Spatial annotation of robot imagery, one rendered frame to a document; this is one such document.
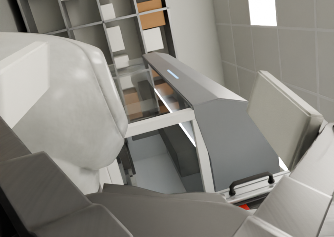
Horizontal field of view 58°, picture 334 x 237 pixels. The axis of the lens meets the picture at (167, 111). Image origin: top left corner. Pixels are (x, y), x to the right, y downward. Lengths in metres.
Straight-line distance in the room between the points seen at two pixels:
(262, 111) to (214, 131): 1.31
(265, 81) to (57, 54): 0.17
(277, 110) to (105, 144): 0.16
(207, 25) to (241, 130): 3.63
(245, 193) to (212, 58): 4.05
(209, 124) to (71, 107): 1.25
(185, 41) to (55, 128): 4.73
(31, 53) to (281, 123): 0.13
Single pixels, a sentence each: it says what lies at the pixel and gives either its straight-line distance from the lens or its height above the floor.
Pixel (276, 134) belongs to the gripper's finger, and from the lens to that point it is 0.17.
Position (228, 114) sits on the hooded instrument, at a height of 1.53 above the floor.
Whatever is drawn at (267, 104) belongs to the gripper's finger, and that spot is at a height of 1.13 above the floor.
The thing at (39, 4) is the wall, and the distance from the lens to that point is 4.84.
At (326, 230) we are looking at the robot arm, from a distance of 0.32.
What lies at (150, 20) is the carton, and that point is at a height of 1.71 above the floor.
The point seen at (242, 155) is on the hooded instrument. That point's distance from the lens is 1.62.
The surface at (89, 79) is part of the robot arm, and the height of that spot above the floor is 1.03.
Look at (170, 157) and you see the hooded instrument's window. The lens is 1.51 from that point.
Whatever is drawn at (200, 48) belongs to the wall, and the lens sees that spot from 5.03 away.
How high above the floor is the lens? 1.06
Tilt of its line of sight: 8 degrees up
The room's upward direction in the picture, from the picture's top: 75 degrees clockwise
